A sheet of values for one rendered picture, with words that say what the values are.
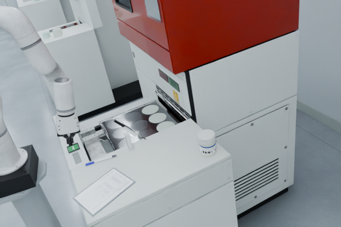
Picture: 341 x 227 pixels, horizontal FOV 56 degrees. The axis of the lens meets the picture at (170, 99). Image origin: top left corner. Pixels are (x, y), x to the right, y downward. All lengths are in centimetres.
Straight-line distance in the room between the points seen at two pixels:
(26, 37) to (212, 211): 107
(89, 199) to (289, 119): 129
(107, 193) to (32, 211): 71
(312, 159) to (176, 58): 170
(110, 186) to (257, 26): 101
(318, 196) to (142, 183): 154
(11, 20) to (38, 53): 16
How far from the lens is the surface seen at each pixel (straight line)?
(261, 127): 196
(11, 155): 177
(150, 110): 187
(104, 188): 136
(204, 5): 146
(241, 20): 159
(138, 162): 142
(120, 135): 174
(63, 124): 155
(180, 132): 153
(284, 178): 239
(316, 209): 248
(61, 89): 146
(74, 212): 274
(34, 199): 192
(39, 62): 141
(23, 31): 138
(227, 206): 157
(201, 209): 148
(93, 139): 178
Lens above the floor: 187
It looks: 30 degrees down
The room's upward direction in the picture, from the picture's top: 11 degrees counter-clockwise
